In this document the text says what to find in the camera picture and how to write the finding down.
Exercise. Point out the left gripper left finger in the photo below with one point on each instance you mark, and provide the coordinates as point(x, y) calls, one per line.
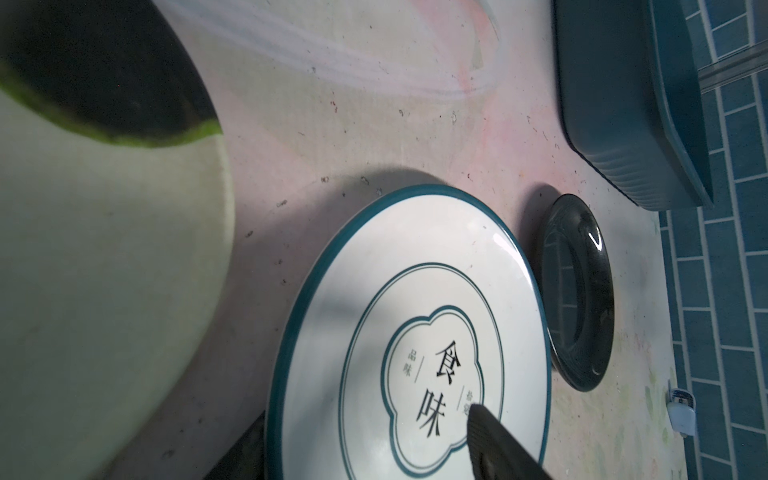
point(245, 460)

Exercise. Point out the white plate flower outline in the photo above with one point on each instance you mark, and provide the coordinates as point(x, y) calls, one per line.
point(422, 306)

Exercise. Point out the teal plastic bin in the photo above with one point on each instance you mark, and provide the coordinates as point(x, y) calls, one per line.
point(630, 99)

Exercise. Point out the cream plate with dark spot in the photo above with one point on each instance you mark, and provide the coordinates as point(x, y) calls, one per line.
point(117, 223)

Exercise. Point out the black plate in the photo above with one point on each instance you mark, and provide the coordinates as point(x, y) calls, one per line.
point(575, 280)

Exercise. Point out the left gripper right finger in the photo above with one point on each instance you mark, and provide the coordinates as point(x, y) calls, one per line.
point(495, 453)

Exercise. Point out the blue stapler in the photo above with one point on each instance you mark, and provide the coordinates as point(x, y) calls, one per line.
point(681, 408)

